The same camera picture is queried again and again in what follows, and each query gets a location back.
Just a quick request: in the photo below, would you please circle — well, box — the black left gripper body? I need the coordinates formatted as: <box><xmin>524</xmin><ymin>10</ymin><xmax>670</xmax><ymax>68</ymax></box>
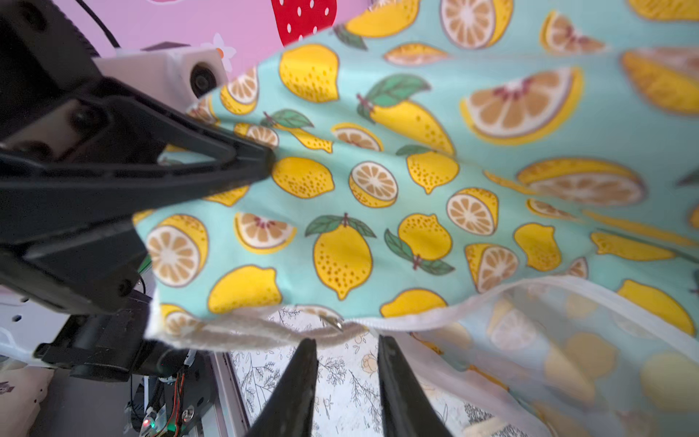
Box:
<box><xmin>1</xmin><ymin>1</ymin><xmax>143</xmax><ymax>314</ymax></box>

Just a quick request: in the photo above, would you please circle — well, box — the fern print bed sheet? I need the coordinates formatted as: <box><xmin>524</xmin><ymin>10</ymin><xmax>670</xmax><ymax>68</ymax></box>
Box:
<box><xmin>230</xmin><ymin>333</ymin><xmax>491</xmax><ymax>436</ymax></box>

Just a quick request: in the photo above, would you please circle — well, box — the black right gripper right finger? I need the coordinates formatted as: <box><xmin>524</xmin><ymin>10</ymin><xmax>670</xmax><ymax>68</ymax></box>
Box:
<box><xmin>378</xmin><ymin>335</ymin><xmax>451</xmax><ymax>437</ymax></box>

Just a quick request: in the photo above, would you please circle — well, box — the cream animal print pillow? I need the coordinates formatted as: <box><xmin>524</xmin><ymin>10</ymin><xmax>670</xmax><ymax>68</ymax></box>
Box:
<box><xmin>0</xmin><ymin>356</ymin><xmax>55</xmax><ymax>437</ymax></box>

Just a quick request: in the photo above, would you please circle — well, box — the lemon print teal pillow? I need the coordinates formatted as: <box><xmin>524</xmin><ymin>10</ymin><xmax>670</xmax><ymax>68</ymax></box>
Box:
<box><xmin>134</xmin><ymin>1</ymin><xmax>698</xmax><ymax>436</ymax></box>

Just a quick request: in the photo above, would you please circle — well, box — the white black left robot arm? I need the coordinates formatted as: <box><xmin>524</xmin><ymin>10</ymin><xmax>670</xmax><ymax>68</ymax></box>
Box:
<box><xmin>1</xmin><ymin>1</ymin><xmax>275</xmax><ymax>436</ymax></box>

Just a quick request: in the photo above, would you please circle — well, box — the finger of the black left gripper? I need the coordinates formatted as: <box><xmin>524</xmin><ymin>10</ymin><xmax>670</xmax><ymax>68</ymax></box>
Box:
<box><xmin>1</xmin><ymin>149</ymin><xmax>273</xmax><ymax>245</ymax></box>
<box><xmin>65</xmin><ymin>78</ymin><xmax>273</xmax><ymax>175</ymax></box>

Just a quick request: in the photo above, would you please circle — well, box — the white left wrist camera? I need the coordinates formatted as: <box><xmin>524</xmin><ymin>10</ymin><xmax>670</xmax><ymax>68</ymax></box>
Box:
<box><xmin>93</xmin><ymin>43</ymin><xmax>228</xmax><ymax>112</ymax></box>

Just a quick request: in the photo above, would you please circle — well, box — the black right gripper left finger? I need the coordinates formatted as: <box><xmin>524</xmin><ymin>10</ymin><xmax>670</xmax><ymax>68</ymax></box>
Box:
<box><xmin>247</xmin><ymin>339</ymin><xmax>319</xmax><ymax>437</ymax></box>

